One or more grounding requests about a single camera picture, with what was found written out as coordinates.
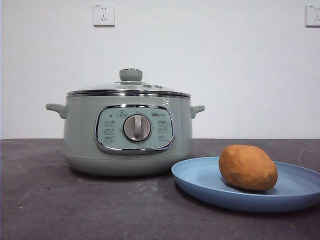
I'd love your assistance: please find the brown potato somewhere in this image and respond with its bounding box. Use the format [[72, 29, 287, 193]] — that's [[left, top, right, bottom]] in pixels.
[[218, 144, 279, 192]]

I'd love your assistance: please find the glass lid with green knob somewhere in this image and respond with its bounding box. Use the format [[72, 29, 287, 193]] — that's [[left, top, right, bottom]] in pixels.
[[66, 67, 192, 97]]

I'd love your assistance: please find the pale green electric steamer pot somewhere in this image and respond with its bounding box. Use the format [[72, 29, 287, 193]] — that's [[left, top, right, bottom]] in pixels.
[[45, 94, 206, 178]]

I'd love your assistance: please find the blue round plate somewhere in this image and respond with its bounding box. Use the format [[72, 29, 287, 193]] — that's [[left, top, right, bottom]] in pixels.
[[171, 156, 320, 214]]

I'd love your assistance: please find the white wall socket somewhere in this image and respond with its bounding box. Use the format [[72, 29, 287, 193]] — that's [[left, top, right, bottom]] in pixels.
[[93, 3, 116, 28], [305, 3, 320, 27]]

